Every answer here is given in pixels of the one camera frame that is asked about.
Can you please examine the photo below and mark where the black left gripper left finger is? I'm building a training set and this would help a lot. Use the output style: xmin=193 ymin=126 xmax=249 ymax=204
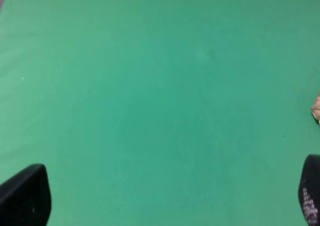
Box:
xmin=0 ymin=163 xmax=52 ymax=226

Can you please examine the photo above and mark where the orange striped bread roll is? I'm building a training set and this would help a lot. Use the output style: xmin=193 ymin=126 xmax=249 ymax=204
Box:
xmin=311 ymin=93 xmax=320 ymax=122

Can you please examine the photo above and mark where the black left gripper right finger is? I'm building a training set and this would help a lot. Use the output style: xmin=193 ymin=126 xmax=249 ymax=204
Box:
xmin=298 ymin=154 xmax=320 ymax=225

